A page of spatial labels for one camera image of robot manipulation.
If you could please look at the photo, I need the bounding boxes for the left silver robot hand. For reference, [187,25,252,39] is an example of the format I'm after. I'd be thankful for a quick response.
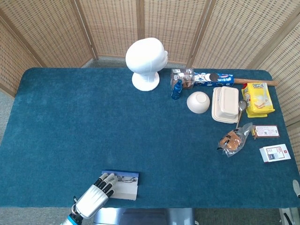
[75,172,117,219]

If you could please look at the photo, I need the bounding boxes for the white foam mannequin head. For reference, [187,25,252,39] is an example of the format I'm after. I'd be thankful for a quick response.
[125,37,169,92]

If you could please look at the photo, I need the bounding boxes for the metal spoon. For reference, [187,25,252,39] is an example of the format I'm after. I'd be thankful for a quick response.
[235,99,248,129]

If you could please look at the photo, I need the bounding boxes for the yellow snack bag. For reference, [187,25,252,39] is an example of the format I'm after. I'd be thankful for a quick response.
[241,82,275,118]

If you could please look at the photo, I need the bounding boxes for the blue Oreo cookie box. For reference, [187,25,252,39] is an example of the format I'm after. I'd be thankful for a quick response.
[193,72,235,87]

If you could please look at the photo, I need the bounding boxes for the clear plastic cookie box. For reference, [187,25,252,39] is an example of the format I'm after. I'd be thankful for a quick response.
[170,68,195,90]

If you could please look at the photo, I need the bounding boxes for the beige lunch box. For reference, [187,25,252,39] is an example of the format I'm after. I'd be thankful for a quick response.
[211,86,240,124]

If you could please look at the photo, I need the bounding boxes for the blue spray bottle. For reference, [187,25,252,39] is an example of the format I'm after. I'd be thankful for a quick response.
[171,79,183,100]

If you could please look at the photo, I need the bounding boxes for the woven bamboo folding screen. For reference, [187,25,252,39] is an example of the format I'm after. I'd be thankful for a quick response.
[0,0,300,169]

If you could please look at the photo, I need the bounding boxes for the black-rimmed eyeglasses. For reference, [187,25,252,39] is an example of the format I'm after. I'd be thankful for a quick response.
[116,176,138,183]

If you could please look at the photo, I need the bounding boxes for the wooden rolling pin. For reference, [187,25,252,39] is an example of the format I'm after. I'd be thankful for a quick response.
[234,78,278,87]

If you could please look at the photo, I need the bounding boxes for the blue table cloth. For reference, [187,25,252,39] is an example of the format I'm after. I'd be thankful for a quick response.
[0,67,300,209]

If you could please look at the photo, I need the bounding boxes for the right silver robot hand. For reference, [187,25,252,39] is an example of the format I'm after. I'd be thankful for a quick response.
[292,179,300,198]

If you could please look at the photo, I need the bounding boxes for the white and red small box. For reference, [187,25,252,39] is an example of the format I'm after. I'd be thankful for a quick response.
[259,143,292,163]

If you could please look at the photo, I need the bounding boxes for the bread in clear bag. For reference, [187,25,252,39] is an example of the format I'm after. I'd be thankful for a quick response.
[217,122,254,158]

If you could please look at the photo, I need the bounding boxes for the blue glasses case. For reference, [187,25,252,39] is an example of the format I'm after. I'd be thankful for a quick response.
[101,170,139,201]

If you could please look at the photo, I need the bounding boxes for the white upturned bowl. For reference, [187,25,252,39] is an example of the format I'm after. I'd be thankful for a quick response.
[187,91,210,114]

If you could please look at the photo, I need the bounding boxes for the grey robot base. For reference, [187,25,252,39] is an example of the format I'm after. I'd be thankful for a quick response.
[93,207,195,225]

